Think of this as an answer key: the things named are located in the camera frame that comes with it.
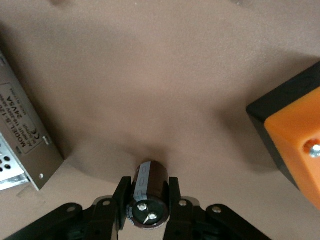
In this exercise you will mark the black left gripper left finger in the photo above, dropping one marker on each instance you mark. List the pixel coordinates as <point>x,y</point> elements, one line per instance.
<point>100,220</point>

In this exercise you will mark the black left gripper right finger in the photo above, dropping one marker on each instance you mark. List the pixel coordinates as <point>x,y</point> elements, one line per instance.
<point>190,220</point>

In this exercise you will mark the brown cylindrical capacitor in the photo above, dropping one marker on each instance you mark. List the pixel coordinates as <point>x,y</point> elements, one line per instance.
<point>150,195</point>

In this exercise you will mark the perforated metal power supply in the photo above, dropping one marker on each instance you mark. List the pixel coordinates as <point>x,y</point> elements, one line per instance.
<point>22,135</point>

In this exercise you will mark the black and orange box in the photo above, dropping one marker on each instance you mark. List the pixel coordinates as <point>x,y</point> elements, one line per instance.
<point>292,140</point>

